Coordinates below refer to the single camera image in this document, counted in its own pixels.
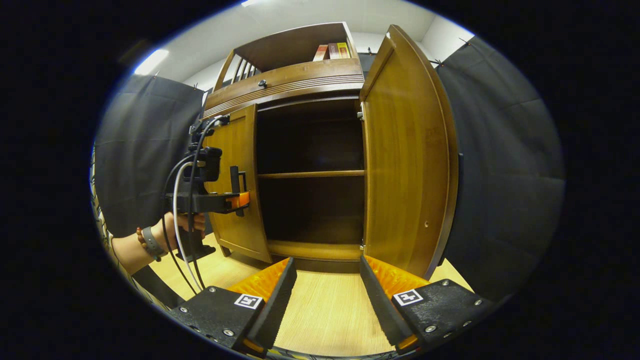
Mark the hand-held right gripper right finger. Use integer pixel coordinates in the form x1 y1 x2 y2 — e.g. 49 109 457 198
360 255 496 355

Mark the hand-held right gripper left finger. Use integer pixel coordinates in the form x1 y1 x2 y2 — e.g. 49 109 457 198
167 256 298 358

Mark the black door handle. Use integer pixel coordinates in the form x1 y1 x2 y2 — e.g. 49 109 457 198
455 152 465 206
229 166 248 217

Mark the wooden shoe cabinet door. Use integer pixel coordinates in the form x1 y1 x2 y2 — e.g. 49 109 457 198
204 104 273 264
360 25 459 281

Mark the wooden double-door shoe cabinet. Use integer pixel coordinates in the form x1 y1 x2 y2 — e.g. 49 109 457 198
202 21 366 273

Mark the grey wristband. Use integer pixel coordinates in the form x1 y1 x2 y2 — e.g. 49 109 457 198
141 226 168 262

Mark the black backdrop cloth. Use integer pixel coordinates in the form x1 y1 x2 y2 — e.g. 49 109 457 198
95 37 566 301

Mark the black cable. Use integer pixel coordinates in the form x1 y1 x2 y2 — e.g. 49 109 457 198
160 116 226 296

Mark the white cable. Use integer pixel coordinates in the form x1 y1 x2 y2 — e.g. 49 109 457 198
172 157 203 295

